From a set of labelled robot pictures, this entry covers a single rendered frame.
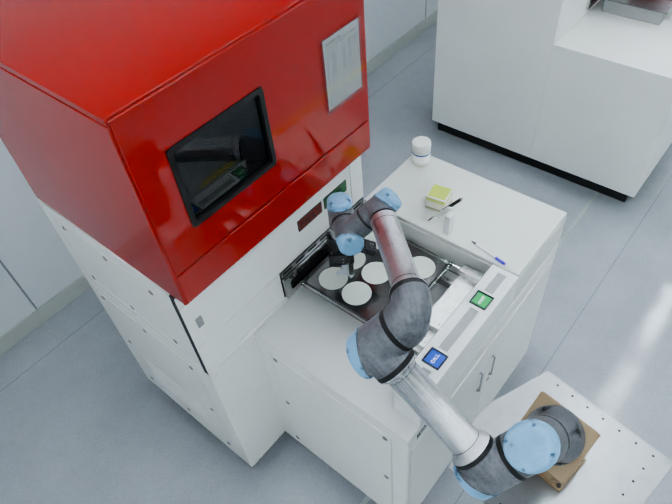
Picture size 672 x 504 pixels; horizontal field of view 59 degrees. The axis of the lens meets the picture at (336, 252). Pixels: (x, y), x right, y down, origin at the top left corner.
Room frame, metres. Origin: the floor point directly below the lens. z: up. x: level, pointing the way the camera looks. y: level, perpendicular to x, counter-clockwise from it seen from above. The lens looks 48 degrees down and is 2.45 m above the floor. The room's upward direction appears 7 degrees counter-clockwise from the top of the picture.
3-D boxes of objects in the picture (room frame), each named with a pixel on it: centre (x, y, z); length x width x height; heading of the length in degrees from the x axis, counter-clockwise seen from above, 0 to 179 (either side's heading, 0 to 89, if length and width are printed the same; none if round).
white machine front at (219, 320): (1.31, 0.17, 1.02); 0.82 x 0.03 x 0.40; 136
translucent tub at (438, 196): (1.51, -0.38, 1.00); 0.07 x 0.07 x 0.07; 55
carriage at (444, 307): (1.11, -0.33, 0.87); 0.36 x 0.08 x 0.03; 136
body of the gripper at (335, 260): (1.28, -0.02, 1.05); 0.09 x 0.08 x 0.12; 86
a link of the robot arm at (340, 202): (1.28, -0.03, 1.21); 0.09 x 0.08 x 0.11; 7
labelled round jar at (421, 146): (1.76, -0.37, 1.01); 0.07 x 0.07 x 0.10
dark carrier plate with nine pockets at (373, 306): (1.29, -0.13, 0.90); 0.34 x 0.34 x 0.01; 46
